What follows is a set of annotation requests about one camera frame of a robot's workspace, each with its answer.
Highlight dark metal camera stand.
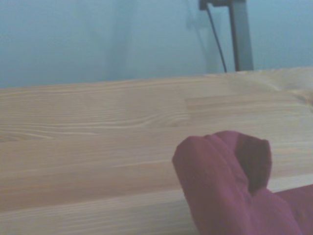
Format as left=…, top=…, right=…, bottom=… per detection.
left=228, top=0, right=254, bottom=72

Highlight red-brown cloth shorts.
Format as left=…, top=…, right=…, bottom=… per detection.
left=172, top=130, right=313, bottom=235

